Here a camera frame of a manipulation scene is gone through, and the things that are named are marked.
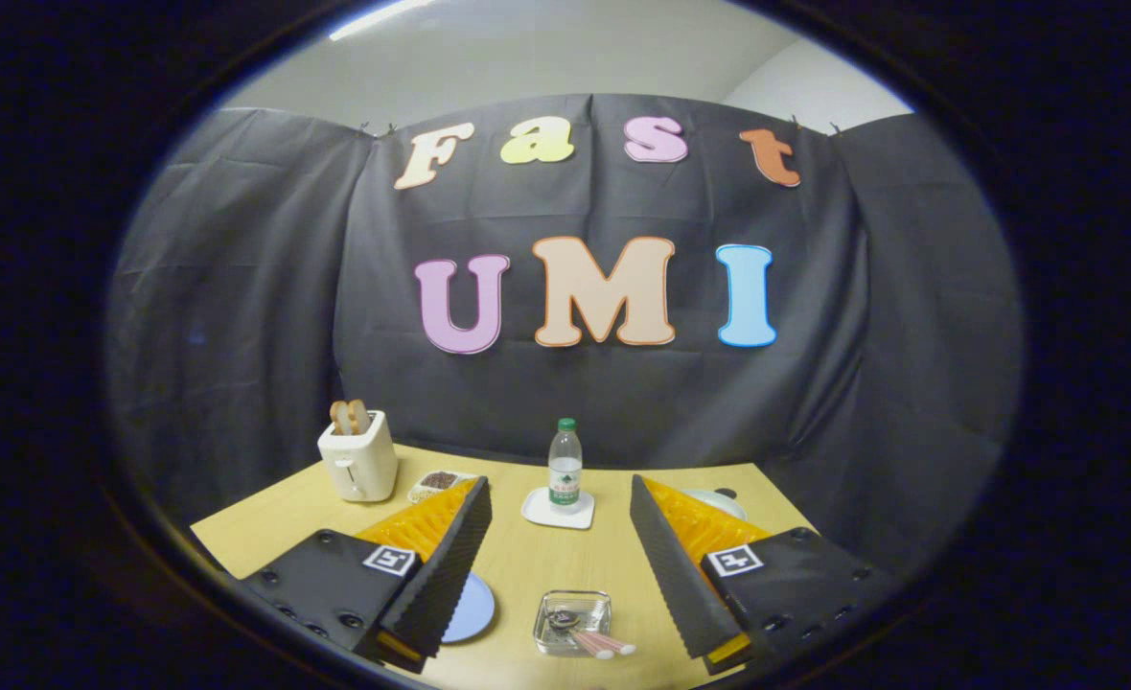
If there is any clear water bottle green cap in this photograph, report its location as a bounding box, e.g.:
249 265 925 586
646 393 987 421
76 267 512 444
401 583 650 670
547 418 585 516

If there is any spoon with red checkered handle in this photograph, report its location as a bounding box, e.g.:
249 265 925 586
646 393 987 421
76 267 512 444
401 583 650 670
548 609 617 661

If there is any white square coaster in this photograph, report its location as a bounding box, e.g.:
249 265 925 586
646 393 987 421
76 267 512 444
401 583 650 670
520 486 597 531

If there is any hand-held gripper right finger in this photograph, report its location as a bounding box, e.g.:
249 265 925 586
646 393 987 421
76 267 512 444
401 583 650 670
630 473 904 677

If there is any blue round plate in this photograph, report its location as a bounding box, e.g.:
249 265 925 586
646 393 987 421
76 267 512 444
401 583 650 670
440 572 497 645

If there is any fork with red checkered handle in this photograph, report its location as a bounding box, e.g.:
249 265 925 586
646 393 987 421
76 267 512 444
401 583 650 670
565 628 638 657

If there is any white divided snack dish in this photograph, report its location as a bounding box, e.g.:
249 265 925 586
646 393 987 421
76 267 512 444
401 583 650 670
406 470 479 506

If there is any cream toaster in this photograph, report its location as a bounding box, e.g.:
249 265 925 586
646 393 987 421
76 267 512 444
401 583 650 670
317 410 400 504

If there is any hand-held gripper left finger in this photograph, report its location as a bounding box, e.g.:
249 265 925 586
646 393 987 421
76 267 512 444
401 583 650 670
238 476 495 675

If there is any pale green oval plate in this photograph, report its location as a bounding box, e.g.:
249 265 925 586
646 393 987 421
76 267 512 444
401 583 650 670
681 488 749 522

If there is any black backdrop cloth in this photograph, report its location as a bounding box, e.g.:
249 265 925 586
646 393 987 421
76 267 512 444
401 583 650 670
105 92 1026 578

